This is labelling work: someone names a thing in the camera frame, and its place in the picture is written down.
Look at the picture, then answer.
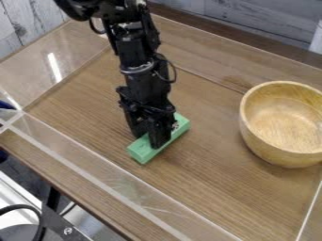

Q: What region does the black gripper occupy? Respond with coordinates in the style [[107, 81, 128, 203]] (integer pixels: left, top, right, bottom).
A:
[[116, 62, 176, 149]]

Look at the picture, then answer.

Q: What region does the green rectangular block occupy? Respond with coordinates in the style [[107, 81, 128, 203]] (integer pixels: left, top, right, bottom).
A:
[[125, 113, 191, 165]]

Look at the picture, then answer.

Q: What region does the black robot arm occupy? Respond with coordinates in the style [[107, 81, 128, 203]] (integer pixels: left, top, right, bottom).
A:
[[53, 0, 177, 149]]

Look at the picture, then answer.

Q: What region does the wooden brown bowl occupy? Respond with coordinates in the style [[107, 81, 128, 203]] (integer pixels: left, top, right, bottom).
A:
[[239, 81, 322, 169]]

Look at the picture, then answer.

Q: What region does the clear acrylic tray wall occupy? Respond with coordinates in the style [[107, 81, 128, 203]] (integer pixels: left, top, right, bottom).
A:
[[0, 18, 322, 241]]

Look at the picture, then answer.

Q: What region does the black metal bracket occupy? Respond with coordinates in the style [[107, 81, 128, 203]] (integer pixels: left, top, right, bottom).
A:
[[38, 203, 92, 241]]

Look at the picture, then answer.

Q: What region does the black cable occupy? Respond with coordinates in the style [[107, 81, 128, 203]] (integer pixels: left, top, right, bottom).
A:
[[0, 203, 45, 241]]

